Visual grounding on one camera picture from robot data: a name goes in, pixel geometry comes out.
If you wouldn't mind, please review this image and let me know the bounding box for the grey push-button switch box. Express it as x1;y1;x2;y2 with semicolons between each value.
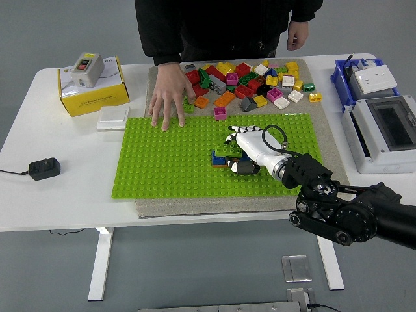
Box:
70;52;105;88

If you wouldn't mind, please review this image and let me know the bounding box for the white wall switch plate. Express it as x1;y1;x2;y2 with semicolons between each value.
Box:
96;106;130;131

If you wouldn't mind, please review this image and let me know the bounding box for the white table leg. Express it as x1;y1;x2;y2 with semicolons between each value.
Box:
317;235;345;291
87;227;114;302

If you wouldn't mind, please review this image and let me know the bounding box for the long red brick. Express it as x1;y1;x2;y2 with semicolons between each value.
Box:
204;65;228;82

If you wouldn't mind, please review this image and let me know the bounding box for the person's right hand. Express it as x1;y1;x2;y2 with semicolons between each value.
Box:
148;62;197;132

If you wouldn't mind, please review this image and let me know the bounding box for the white socket panel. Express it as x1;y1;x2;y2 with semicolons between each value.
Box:
354;64;398;95

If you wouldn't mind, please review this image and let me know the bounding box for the metal bracket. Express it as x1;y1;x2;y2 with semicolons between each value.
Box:
285;287;315;312

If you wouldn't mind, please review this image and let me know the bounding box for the dark green long brick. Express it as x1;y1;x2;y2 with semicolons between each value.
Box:
239;71;260;86

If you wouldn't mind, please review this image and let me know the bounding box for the orange long brick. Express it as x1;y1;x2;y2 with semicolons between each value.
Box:
213;90;237;107

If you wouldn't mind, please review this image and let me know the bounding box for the black floor cable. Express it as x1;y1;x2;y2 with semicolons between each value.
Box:
308;302;342;312

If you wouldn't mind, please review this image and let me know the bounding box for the long grey brick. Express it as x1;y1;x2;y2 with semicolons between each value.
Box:
207;74;228;95

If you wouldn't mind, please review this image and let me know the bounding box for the grey-brown mat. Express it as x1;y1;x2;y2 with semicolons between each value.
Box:
135;58;352;219

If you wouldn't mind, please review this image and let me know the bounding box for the grey plastic enclosure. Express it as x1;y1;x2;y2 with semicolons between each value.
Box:
347;66;396;100

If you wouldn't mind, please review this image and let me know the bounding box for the black cable under table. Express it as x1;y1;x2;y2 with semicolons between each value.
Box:
48;228;86;237

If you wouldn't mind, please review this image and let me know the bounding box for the lime green studded baseplate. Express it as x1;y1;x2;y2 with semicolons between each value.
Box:
111;113;324;200

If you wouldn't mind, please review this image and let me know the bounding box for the lime green long brick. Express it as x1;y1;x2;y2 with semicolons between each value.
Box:
214;142;243;159

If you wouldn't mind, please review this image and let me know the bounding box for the metal bar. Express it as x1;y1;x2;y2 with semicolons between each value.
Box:
138;300;302;312

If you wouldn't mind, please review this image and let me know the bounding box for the person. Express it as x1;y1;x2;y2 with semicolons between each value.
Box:
135;0;324;66

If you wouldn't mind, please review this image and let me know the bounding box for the black power adapter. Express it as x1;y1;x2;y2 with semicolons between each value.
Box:
28;157;62;181

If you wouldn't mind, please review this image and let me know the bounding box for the grey enclosure with window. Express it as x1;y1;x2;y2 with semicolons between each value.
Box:
340;94;416;176

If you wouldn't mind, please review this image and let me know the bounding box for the blue plastic bin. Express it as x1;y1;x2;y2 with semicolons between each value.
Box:
330;57;401;113

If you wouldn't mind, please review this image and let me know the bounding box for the person's left hand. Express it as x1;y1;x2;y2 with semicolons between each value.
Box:
287;21;309;51

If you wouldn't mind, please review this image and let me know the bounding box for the large metal floor plate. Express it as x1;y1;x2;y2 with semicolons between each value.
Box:
281;255;312;283

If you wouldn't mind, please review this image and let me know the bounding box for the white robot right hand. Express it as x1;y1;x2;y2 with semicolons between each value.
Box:
223;125;287;176

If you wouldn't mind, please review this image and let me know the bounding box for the yellow cardboard box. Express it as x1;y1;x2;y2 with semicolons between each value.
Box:
57;55;131;118

